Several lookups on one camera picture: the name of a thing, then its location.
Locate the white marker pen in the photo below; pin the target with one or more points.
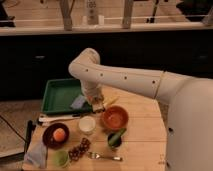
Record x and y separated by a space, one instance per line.
45 118

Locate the blue-grey eraser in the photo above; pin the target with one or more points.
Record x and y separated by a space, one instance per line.
78 102

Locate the bunch of dark grapes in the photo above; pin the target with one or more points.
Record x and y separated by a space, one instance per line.
78 151

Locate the grey-blue cloth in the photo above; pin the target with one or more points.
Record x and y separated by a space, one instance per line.
37 155

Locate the orange bowl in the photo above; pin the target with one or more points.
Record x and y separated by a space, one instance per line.
114 118

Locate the green plastic tray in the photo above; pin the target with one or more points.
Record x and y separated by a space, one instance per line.
60 94

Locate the black table clamp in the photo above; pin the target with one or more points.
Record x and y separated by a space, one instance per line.
30 129

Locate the green cucumber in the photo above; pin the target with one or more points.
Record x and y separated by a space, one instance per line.
116 136

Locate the small black bowl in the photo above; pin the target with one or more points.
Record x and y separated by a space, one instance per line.
117 144

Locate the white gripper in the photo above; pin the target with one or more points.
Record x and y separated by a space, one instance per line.
96 101

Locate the yellow banana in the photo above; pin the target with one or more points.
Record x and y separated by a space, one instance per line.
110 101

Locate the dark brown plate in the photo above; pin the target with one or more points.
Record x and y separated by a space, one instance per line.
48 139

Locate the white paper cup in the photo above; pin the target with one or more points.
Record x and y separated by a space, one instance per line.
87 125

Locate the orange fruit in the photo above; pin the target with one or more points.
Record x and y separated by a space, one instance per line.
59 135

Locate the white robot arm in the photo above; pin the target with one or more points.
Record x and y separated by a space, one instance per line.
190 99

